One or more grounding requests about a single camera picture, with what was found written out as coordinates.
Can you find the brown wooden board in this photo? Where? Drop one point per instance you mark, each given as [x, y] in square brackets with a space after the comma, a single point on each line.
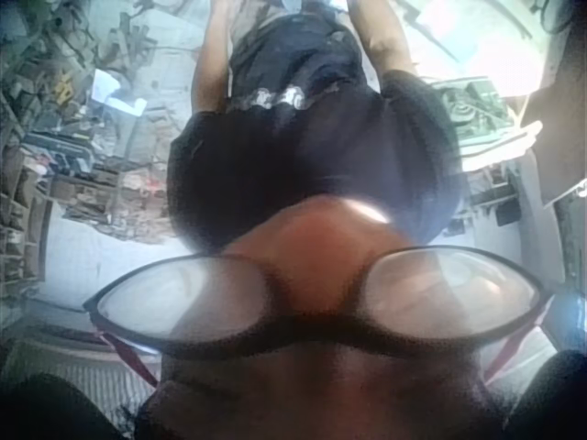
[557, 137]

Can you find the wooden shelf with compartments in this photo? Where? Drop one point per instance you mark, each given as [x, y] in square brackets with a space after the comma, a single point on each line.
[20, 215]

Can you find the person's legs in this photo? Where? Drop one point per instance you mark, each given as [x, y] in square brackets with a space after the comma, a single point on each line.
[298, 50]

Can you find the white paper sheet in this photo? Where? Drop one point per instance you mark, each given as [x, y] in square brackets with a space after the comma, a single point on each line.
[117, 89]

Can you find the cluttered workbench with tools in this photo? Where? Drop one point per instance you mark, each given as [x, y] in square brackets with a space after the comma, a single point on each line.
[91, 156]

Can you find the green metal machine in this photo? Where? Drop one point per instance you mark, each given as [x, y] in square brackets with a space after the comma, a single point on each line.
[472, 107]

